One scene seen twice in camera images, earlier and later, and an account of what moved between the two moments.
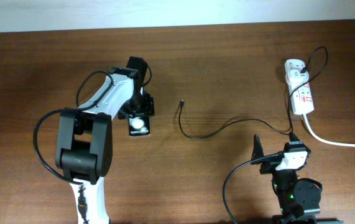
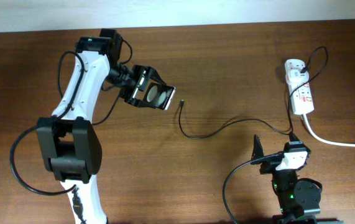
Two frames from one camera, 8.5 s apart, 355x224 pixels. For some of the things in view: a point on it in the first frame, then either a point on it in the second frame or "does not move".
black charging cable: [262, 121] does not move
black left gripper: [147, 107] to [142, 72]
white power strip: [301, 98] does not move
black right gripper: [257, 150] does not move
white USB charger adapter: [295, 76] does not move
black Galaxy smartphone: [139, 125] to [159, 95]
